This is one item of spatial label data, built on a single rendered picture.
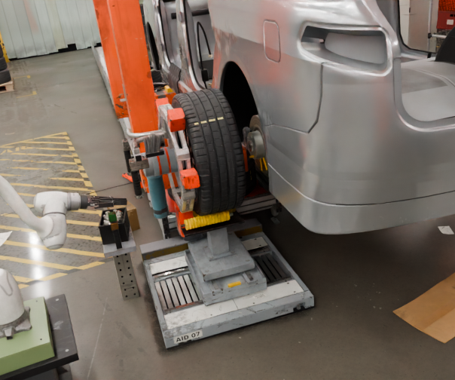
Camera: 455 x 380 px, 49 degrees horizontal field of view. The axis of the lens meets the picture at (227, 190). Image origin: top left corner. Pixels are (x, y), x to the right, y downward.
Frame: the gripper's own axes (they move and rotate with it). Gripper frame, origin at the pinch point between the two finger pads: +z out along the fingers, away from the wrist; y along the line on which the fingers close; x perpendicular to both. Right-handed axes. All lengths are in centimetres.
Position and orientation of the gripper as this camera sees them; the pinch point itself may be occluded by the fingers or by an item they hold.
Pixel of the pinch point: (120, 201)
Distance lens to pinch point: 263.2
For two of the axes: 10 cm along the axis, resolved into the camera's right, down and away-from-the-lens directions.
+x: -1.4, 9.4, 3.2
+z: 9.2, 0.1, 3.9
